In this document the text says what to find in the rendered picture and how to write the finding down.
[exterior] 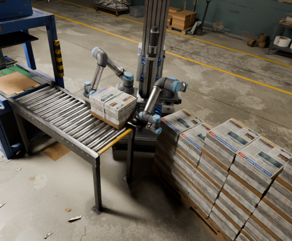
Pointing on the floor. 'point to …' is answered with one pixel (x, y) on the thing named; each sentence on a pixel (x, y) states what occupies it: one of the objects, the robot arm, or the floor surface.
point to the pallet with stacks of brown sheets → (180, 20)
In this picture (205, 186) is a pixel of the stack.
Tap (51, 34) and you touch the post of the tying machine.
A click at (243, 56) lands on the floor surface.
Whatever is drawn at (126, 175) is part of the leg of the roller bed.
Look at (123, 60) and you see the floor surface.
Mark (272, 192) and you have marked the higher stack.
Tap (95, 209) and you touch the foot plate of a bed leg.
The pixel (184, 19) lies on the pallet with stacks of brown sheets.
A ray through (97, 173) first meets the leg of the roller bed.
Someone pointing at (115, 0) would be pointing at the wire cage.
